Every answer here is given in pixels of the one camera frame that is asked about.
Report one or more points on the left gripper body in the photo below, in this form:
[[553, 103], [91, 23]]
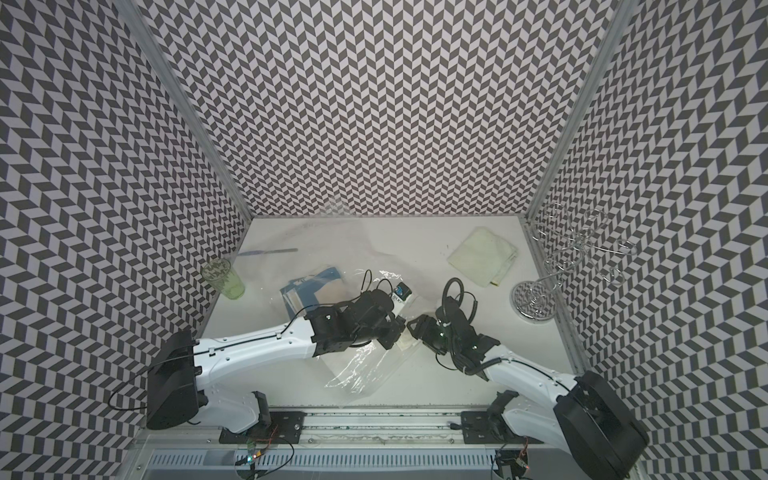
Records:
[[385, 333]]

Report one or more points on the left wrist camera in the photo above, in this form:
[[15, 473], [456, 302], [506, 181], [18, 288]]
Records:
[[401, 297]]

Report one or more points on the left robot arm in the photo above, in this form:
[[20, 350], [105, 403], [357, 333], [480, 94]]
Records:
[[185, 379]]

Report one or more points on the purple toothbrush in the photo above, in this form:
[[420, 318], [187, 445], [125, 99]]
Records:
[[259, 252]]

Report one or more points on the pale green cloth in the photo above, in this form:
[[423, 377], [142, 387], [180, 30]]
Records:
[[484, 257]]

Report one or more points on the clear plastic vacuum bag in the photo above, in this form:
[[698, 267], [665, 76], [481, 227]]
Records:
[[355, 282]]

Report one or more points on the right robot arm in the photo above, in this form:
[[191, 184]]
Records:
[[578, 414]]

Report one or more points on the blue and cream towel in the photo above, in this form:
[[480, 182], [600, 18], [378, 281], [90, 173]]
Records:
[[323, 286]]

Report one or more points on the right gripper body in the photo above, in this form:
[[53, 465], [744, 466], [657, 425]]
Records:
[[433, 337]]

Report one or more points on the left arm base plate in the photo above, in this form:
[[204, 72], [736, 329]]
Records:
[[284, 425]]

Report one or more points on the aluminium frame rail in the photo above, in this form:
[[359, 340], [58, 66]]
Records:
[[376, 426]]

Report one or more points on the green plastic cup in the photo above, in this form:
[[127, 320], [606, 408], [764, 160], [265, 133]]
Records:
[[221, 275]]

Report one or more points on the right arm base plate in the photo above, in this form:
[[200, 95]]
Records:
[[481, 427]]

